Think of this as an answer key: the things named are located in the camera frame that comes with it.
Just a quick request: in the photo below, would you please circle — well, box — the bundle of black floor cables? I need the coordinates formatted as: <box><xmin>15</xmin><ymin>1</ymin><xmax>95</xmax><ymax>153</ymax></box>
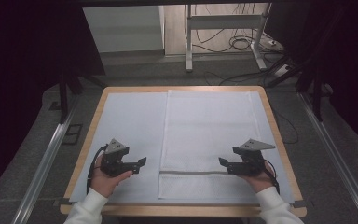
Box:
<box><xmin>191</xmin><ymin>3</ymin><xmax>284</xmax><ymax>54</ymax></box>

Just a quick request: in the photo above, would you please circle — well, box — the long black floor cable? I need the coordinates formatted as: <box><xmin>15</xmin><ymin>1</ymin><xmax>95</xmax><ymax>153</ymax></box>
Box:
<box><xmin>204</xmin><ymin>69</ymin><xmax>282</xmax><ymax>87</ymax></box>

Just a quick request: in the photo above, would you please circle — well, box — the white power strip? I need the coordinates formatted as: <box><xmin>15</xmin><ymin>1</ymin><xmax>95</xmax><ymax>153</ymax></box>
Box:
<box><xmin>273</xmin><ymin>63</ymin><xmax>294</xmax><ymax>77</ymax></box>

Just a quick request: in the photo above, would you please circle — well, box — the thin black cable loop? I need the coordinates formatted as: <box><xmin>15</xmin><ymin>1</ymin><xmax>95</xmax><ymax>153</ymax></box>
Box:
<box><xmin>273</xmin><ymin>109</ymin><xmax>300</xmax><ymax>145</ymax></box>

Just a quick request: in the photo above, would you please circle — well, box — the person's right hand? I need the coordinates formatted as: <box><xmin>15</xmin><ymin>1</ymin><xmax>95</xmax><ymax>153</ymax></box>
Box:
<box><xmin>237</xmin><ymin>161</ymin><xmax>276</xmax><ymax>194</ymax></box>

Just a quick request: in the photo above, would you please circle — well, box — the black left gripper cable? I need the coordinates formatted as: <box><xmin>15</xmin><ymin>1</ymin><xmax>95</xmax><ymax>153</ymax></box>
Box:
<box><xmin>86</xmin><ymin>144</ymin><xmax>109</xmax><ymax>194</ymax></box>

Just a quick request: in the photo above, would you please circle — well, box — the aluminium rail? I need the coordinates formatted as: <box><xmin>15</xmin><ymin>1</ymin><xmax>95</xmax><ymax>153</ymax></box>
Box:
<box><xmin>10</xmin><ymin>95</ymin><xmax>79</xmax><ymax>224</ymax></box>
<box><xmin>297</xmin><ymin>91</ymin><xmax>358</xmax><ymax>224</ymax></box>

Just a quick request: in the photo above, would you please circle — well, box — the white cabinet panel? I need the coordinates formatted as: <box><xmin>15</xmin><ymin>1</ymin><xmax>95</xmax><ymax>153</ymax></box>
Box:
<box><xmin>82</xmin><ymin>5</ymin><xmax>166</xmax><ymax>54</ymax></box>

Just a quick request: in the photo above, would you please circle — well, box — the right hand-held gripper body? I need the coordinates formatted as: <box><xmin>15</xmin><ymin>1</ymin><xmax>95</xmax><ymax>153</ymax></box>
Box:
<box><xmin>232</xmin><ymin>138</ymin><xmax>276</xmax><ymax>177</ymax></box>

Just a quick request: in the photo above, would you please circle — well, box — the black floor socket frame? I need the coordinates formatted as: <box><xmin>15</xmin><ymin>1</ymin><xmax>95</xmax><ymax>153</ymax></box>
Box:
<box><xmin>62</xmin><ymin>123</ymin><xmax>84</xmax><ymax>146</ymax></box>

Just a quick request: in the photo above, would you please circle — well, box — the white towel with grey stripe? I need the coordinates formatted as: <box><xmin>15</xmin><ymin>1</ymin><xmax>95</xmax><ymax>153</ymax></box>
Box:
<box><xmin>158</xmin><ymin>89</ymin><xmax>262</xmax><ymax>201</ymax></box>

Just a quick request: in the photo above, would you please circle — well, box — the black metal stand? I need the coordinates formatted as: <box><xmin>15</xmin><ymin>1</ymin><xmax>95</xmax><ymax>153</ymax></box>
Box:
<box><xmin>266</xmin><ymin>6</ymin><xmax>334</xmax><ymax>123</ymax></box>
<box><xmin>57</xmin><ymin>70</ymin><xmax>107</xmax><ymax>124</ymax></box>

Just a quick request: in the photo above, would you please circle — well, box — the black tape piece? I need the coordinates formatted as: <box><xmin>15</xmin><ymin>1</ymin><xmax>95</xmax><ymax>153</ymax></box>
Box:
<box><xmin>55</xmin><ymin>197</ymin><xmax>73</xmax><ymax>207</ymax></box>
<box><xmin>292</xmin><ymin>200</ymin><xmax>310</xmax><ymax>209</ymax></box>

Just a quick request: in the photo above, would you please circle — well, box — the black curtain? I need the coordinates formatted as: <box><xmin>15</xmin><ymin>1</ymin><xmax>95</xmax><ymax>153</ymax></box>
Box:
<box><xmin>264</xmin><ymin>0</ymin><xmax>358</xmax><ymax>157</ymax></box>
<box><xmin>0</xmin><ymin>0</ymin><xmax>106</xmax><ymax>203</ymax></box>

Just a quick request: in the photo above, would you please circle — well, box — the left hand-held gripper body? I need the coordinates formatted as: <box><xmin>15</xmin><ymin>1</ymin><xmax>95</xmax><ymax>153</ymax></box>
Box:
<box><xmin>100</xmin><ymin>138</ymin><xmax>132</xmax><ymax>178</ymax></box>

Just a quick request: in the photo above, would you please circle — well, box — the person's left hand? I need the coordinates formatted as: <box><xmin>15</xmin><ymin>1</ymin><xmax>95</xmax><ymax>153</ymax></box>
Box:
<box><xmin>89</xmin><ymin>154</ymin><xmax>134</xmax><ymax>199</ymax></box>

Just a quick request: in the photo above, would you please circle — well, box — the wooden-framed work board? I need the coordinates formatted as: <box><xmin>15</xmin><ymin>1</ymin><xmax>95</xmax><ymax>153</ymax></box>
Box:
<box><xmin>69</xmin><ymin>91</ymin><xmax>296</xmax><ymax>205</ymax></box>

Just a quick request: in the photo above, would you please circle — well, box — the white metal desk frame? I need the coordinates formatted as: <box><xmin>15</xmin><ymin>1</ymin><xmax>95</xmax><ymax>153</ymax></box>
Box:
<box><xmin>185</xmin><ymin>3</ymin><xmax>273</xmax><ymax>73</ymax></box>

